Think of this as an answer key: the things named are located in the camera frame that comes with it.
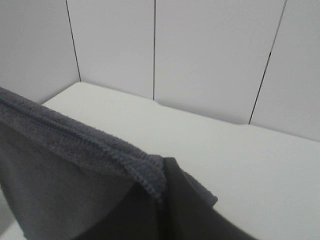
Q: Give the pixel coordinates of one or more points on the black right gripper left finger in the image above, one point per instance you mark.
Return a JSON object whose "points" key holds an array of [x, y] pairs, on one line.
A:
{"points": [[135, 217]]}

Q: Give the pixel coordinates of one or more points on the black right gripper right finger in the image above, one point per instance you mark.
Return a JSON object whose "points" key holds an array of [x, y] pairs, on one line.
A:
{"points": [[188, 215]]}

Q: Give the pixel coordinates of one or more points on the dark grey towel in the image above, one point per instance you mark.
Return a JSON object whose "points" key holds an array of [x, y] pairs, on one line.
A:
{"points": [[60, 177]]}

